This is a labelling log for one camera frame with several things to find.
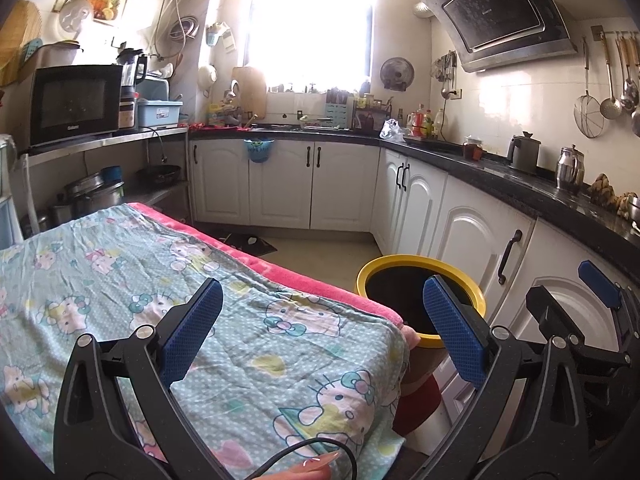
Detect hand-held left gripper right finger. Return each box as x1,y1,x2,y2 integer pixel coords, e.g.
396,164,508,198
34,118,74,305
420,275,593,480

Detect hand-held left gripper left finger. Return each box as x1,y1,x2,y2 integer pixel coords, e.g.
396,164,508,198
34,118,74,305
52,277,224,480

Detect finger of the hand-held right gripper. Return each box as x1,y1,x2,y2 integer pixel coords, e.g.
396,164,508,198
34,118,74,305
578,260,640,321
525,285,631,367

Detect yellow-rimmed bin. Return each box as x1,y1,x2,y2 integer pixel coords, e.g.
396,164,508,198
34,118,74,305
355,255,488,386

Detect person's left hand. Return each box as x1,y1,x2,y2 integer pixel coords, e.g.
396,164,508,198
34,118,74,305
277,451,341,480

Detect printed cartoon blanket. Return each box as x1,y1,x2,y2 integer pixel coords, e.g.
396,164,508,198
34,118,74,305
0,202,408,480

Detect brown knotted cloth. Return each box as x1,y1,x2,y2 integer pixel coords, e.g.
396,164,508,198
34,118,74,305
586,173,633,220

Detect black floor mat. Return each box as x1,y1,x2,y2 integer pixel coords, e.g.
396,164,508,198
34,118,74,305
220,232,278,256

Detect steel kettle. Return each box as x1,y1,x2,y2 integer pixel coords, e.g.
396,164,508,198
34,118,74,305
555,145,586,196

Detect pink towel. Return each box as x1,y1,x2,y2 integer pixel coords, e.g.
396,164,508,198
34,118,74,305
125,202,421,351

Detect grey electric kettle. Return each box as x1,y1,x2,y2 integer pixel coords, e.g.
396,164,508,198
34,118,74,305
507,131,542,175

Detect black wok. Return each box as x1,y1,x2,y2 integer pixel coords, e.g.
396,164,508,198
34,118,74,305
136,165,182,186

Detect steel pot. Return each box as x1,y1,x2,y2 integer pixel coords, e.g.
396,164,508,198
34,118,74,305
65,172,126,218

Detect slotted steel ladle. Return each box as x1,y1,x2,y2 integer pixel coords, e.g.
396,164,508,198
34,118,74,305
599,35,623,121

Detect brown jar white lid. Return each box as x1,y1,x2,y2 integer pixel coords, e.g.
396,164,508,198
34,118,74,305
462,135,485,162

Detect steel spoon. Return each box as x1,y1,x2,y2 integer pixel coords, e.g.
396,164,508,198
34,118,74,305
616,35,638,113

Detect blue hanging basket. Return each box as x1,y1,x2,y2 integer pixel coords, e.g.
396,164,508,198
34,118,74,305
243,138,275,165

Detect steel shelf rack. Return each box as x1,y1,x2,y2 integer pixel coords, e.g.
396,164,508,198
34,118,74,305
20,127,193,236

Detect yellow sponge pack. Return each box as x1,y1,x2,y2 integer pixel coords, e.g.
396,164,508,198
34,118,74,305
207,102,236,126

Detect blue grey plastic box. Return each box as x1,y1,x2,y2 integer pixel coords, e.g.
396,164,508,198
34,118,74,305
136,77,183,128

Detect plastic drawer cabinet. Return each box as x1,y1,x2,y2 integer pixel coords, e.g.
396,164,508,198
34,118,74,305
0,135,26,248

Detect wooden cutting board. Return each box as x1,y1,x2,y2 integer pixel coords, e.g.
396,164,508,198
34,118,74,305
231,66,267,120

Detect teal knife block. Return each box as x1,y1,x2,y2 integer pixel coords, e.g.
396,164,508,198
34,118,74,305
325,89,356,128

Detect white hanging colander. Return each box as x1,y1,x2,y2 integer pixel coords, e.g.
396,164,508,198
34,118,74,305
197,64,219,92

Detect black microwave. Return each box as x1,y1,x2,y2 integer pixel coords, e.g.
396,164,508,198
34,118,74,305
27,64,125,150

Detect small hanging utensils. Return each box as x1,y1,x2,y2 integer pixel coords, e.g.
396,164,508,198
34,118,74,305
432,51,458,100

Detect black blender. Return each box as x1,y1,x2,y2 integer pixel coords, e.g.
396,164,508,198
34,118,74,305
117,47,148,103

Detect black range hood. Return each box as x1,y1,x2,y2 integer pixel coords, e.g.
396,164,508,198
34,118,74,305
419,0,578,73

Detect hanging steel basins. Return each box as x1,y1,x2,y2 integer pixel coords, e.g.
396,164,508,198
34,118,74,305
167,14,201,41

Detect white pot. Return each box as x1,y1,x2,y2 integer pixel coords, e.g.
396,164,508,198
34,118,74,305
36,41,83,68

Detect window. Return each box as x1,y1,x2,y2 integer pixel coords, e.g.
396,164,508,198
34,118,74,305
244,0,376,93

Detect white small fan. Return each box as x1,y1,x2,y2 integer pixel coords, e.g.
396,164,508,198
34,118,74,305
59,0,95,41

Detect round bamboo tray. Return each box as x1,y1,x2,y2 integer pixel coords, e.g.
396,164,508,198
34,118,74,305
0,0,43,86

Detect black cable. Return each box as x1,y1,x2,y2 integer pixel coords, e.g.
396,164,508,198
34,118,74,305
235,437,358,480

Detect wire strainer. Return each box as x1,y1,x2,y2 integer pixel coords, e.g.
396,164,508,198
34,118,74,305
573,37,606,138

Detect grey wall fan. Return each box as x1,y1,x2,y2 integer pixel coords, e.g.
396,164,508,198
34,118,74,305
379,56,416,92

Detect teal wall holder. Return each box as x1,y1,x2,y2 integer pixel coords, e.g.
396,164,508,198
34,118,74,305
206,21,230,47

